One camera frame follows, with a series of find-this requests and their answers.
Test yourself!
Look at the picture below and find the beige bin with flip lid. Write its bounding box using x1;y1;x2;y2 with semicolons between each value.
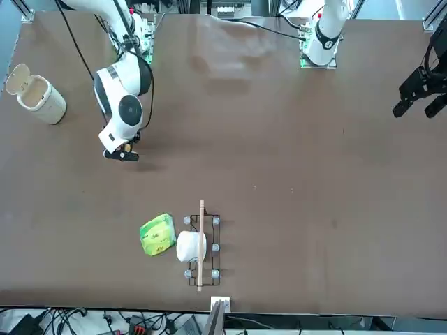
5;63;68;126

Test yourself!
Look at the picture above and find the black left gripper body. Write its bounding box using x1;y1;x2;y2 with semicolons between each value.
423;23;447;84

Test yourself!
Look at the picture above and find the green tissue pack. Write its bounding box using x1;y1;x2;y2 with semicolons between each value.
139;213;177;258

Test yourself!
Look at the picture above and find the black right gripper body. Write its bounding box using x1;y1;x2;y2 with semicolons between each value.
103;145;140;163

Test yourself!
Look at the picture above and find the white cup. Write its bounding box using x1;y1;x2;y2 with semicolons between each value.
176;230;208;263

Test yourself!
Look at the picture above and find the black orange connector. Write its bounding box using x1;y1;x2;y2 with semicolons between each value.
129;315;148;335

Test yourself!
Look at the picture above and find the black left arm base cable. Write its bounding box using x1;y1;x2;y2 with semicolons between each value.
209;15;305;41

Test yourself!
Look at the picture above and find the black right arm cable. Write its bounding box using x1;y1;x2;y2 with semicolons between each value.
54;0;155;132

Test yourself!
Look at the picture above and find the aluminium frame post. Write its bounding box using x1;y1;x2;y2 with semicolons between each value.
202;295;232;335

